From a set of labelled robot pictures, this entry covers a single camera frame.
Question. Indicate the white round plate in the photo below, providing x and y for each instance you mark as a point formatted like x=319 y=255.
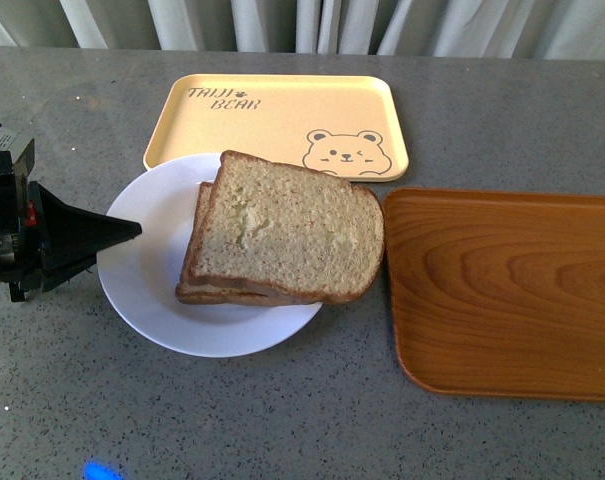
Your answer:
x=139 y=276

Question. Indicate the brown wood-grain tray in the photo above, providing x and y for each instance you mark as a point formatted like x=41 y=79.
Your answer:
x=498 y=294

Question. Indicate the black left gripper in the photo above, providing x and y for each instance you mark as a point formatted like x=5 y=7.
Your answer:
x=68 y=238

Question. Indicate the grey curtain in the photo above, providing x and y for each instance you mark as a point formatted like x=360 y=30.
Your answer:
x=544 y=30

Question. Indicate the yellow bear tray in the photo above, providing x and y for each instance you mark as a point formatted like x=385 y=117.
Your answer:
x=343 y=125

